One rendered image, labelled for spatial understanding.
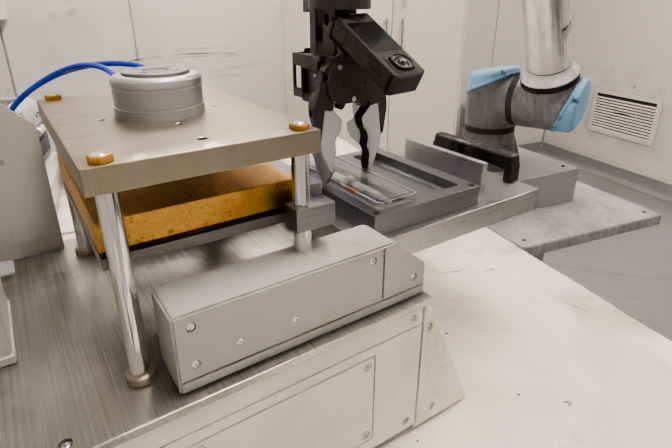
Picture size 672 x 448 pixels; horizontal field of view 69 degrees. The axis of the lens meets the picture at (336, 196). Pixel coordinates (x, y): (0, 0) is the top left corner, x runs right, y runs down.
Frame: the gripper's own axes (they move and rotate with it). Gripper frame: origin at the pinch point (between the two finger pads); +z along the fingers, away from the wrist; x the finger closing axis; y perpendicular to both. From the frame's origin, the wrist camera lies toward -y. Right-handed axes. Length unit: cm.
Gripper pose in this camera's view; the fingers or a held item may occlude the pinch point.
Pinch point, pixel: (349, 170)
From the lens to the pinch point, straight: 60.8
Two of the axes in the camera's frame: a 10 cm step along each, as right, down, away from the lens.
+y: -5.6, -3.1, 7.7
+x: -8.3, 2.1, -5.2
